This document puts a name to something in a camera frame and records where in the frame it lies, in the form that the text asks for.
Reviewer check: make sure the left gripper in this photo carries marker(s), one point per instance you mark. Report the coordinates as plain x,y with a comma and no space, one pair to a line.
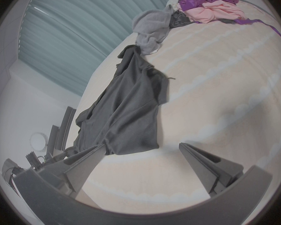
32,159

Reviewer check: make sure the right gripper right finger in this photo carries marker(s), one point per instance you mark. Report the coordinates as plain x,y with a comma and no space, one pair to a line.
210,170

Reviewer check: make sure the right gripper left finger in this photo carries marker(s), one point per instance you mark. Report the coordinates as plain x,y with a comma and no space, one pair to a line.
84,167

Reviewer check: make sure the black T-shirt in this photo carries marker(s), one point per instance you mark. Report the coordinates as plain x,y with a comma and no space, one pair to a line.
126,106

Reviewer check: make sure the bed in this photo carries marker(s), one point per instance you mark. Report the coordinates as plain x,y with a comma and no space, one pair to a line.
213,78

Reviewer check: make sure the round white lamp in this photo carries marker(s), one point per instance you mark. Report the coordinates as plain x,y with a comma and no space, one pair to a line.
38,141

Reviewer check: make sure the black patterned garment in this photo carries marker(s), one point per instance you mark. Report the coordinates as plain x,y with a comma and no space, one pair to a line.
180,20

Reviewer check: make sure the grey garment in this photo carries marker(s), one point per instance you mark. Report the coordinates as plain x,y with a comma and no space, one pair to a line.
149,27

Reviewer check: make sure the pink garment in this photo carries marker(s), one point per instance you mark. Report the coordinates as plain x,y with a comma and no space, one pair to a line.
208,13

